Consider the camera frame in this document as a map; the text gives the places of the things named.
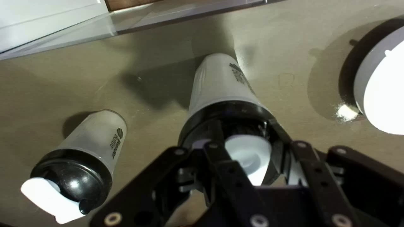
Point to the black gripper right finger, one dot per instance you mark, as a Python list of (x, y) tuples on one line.
[(343, 188)]

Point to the white bowl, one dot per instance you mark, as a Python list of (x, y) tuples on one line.
[(371, 77)]

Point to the translucent shaker bottle black lid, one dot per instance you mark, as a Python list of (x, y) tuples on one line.
[(75, 177)]

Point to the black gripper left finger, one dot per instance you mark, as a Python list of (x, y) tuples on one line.
[(151, 197)]

